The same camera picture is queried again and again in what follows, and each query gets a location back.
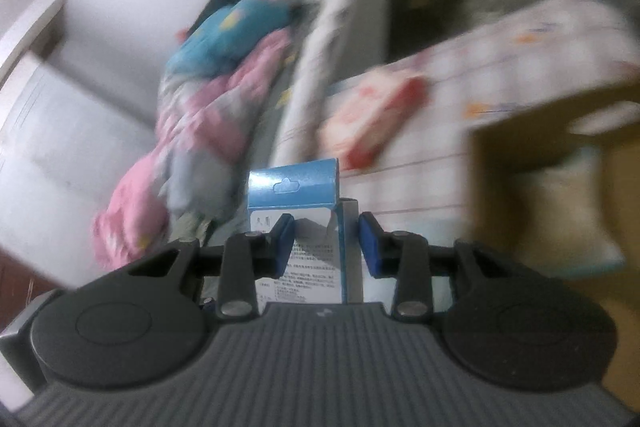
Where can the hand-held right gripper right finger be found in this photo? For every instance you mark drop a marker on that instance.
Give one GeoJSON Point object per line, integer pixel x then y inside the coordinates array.
{"type": "Point", "coordinates": [370, 247]}

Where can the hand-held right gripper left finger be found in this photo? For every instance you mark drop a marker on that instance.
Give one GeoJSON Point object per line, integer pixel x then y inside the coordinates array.
{"type": "Point", "coordinates": [282, 247]}

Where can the small blue white box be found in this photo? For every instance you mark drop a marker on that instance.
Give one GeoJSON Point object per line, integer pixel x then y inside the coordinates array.
{"type": "Point", "coordinates": [320, 267]}

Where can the brown cardboard box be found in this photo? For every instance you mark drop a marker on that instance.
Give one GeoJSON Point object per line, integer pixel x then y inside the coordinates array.
{"type": "Point", "coordinates": [487, 167]}

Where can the red white packet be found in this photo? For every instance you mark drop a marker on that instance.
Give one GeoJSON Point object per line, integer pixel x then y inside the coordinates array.
{"type": "Point", "coordinates": [372, 112]}

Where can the pile of pink blue bedding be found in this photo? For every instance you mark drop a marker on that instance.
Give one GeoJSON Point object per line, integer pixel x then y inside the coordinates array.
{"type": "Point", "coordinates": [210, 117]}

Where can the teal blanket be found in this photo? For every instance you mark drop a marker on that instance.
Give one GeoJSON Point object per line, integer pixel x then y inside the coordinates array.
{"type": "Point", "coordinates": [225, 37]}

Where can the patterned bed sheet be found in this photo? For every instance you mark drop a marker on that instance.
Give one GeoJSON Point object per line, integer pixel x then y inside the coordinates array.
{"type": "Point", "coordinates": [500, 57]}

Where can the white cabinet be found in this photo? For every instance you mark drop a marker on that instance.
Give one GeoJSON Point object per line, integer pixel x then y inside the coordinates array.
{"type": "Point", "coordinates": [55, 147]}

